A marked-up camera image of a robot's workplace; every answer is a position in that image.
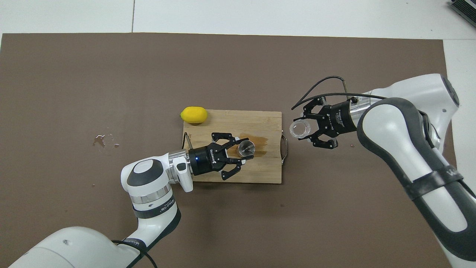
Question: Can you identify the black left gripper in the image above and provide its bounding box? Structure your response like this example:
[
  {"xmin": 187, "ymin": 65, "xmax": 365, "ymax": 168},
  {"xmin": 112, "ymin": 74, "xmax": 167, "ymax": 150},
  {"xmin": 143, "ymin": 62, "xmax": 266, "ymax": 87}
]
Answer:
[{"xmin": 188, "ymin": 132, "xmax": 255, "ymax": 181}]

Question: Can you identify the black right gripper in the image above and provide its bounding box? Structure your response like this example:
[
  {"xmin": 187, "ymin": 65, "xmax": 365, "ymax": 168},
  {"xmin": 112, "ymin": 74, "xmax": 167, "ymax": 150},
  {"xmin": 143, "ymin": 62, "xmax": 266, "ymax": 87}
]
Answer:
[{"xmin": 297, "ymin": 98, "xmax": 360, "ymax": 150}]

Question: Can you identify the steel double jigger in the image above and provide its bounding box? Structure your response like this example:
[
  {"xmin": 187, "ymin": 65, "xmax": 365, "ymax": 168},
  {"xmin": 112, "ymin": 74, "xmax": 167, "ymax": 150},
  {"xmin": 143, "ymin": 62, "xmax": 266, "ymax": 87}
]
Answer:
[{"xmin": 237, "ymin": 140, "xmax": 255, "ymax": 157}]

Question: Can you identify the clear glass cup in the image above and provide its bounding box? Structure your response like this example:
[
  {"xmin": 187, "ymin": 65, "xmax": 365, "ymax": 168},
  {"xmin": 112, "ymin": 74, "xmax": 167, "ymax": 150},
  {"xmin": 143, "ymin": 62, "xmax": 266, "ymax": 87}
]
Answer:
[{"xmin": 289, "ymin": 119, "xmax": 311, "ymax": 140}]

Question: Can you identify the bamboo cutting board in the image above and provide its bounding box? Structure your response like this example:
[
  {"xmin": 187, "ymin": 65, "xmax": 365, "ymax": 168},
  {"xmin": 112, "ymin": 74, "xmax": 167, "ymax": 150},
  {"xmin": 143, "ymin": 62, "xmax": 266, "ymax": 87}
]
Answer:
[{"xmin": 180, "ymin": 109, "xmax": 288, "ymax": 184}]

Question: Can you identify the yellow lemon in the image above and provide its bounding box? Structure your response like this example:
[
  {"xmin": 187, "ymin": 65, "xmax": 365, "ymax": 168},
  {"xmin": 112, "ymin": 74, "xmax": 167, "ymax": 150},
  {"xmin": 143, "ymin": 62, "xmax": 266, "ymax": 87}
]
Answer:
[{"xmin": 180, "ymin": 106, "xmax": 208, "ymax": 124}]

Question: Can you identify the brown table mat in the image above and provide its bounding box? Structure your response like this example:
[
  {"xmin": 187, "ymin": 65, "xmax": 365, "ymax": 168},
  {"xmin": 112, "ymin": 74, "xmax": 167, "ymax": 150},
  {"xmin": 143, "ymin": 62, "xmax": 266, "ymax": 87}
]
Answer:
[{"xmin": 0, "ymin": 33, "xmax": 468, "ymax": 268}]

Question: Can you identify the grey ridged device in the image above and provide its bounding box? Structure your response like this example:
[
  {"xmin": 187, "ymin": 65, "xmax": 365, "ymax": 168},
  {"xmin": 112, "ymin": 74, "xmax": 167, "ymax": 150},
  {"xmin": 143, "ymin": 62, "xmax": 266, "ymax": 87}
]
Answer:
[{"xmin": 448, "ymin": 0, "xmax": 476, "ymax": 26}]

